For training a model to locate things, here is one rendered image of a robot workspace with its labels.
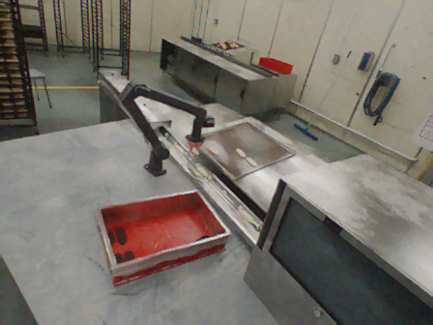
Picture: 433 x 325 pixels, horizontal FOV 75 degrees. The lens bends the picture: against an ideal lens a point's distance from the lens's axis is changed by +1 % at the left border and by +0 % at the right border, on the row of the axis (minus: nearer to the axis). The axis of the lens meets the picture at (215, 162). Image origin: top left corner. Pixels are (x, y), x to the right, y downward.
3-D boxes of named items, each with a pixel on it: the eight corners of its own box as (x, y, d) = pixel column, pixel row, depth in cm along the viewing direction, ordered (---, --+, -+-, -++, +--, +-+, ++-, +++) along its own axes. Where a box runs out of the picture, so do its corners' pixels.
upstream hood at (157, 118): (99, 77, 281) (99, 69, 276) (117, 77, 291) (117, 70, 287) (148, 132, 198) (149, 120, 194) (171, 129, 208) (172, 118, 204)
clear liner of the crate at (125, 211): (93, 223, 118) (92, 206, 113) (195, 202, 143) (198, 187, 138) (110, 290, 94) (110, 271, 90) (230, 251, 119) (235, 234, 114)
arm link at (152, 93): (127, 87, 136) (133, 95, 128) (131, 76, 134) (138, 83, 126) (197, 113, 163) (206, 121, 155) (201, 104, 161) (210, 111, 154)
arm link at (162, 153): (110, 90, 132) (115, 98, 125) (135, 75, 134) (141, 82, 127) (155, 154, 163) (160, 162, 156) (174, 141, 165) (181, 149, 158)
